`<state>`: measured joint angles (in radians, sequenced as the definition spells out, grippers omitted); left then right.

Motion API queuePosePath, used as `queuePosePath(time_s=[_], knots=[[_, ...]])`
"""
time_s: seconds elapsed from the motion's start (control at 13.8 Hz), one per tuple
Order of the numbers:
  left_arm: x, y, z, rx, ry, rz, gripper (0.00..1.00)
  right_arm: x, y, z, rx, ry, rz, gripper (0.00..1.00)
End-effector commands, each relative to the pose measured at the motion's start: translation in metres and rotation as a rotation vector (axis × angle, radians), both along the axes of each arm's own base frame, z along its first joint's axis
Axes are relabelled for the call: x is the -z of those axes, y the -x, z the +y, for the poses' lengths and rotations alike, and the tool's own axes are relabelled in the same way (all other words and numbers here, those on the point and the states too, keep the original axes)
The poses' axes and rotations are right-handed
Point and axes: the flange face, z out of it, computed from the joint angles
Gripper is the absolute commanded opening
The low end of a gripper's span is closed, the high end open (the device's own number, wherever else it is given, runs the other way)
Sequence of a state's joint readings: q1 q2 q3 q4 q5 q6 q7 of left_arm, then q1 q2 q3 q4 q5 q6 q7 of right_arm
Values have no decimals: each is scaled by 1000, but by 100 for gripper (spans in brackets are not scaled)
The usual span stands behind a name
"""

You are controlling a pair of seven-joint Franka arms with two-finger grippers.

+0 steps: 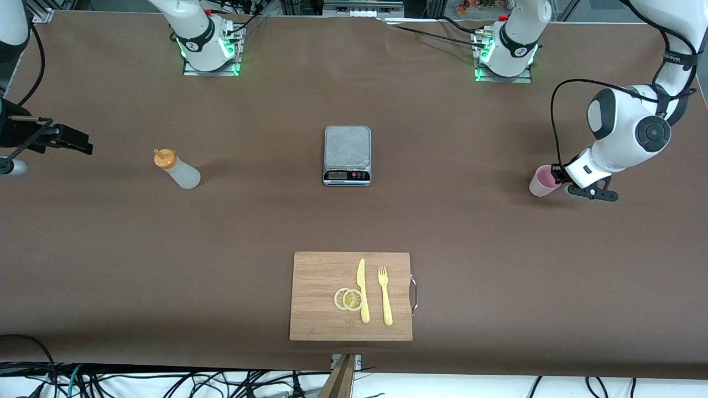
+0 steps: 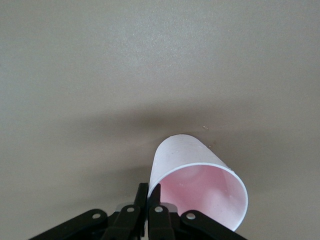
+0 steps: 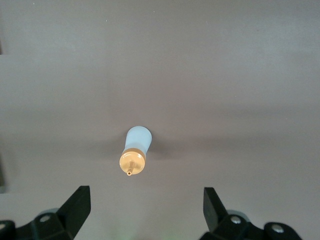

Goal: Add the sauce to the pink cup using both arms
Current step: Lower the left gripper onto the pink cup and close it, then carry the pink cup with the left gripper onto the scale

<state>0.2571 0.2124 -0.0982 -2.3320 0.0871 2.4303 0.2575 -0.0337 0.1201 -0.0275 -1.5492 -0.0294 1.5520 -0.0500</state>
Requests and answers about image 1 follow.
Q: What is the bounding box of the bamboo cutting board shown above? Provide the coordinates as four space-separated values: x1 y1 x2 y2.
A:
289 252 413 342

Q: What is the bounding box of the teal floor cable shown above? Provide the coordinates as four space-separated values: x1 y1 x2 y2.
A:
66 365 84 398

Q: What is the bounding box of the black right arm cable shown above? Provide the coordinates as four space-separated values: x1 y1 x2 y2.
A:
0 22 56 166

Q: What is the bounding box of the pink plastic cup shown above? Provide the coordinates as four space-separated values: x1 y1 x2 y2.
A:
529 165 562 198

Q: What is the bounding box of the silver digital kitchen scale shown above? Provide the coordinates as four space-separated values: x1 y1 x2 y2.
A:
323 125 372 187

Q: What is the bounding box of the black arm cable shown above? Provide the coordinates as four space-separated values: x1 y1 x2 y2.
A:
550 0 703 169
0 22 56 166

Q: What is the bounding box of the translucent squeeze bottle orange cap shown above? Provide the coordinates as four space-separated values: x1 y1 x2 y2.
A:
154 148 201 190

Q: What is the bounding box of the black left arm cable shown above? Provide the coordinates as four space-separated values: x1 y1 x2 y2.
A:
550 0 703 169

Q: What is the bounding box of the yellow plastic knife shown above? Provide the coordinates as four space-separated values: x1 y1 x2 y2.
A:
357 258 370 324

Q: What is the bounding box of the black table cable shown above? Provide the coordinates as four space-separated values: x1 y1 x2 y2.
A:
224 0 266 42
382 21 490 50
440 15 485 35

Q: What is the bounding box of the wooden post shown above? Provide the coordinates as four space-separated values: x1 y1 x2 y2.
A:
318 354 357 398

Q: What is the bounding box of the yellow plastic fork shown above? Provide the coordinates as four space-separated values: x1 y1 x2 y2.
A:
378 265 393 326

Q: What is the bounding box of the aluminium frame profile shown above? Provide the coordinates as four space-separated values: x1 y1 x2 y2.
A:
28 0 56 24

